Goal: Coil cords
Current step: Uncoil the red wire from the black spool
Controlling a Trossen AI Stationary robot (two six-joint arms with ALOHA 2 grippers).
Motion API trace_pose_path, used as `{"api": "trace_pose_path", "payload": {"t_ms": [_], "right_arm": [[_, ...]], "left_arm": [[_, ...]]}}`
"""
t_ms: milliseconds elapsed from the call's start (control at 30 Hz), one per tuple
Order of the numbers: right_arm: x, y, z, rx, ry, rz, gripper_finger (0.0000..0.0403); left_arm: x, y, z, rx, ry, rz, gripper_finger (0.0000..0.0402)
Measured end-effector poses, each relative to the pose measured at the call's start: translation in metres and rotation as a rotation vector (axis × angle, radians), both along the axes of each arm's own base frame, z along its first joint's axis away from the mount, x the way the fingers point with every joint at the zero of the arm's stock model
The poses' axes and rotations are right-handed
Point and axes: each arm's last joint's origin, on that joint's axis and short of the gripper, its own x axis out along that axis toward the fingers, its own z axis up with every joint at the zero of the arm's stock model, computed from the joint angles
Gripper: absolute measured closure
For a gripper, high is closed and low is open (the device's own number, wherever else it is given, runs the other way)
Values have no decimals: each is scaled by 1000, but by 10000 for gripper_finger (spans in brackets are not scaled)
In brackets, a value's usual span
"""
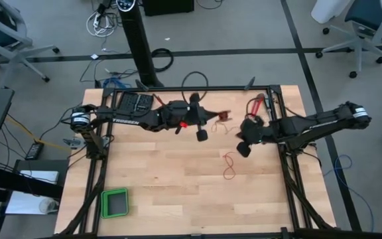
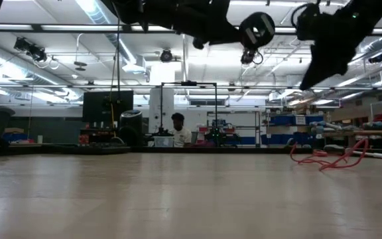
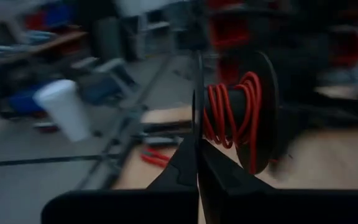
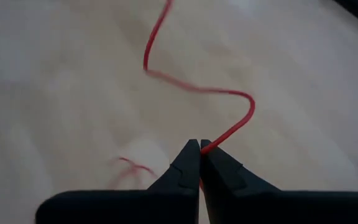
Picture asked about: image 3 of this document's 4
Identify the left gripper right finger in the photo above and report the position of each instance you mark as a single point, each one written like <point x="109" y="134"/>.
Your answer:
<point x="259" y="205"/>

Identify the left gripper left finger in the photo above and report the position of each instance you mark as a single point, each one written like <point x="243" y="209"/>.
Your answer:
<point x="166" y="205"/>

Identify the grey office chair blue seat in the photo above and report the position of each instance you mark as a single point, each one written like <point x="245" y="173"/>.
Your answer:
<point x="101" y="87"/>

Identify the white foam cup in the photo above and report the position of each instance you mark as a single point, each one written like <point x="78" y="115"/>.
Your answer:
<point x="64" y="109"/>

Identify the wooden workbench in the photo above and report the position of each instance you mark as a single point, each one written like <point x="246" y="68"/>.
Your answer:
<point x="57" y="42"/>

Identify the black table frame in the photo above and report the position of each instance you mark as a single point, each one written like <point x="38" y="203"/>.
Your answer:
<point x="166" y="126"/>

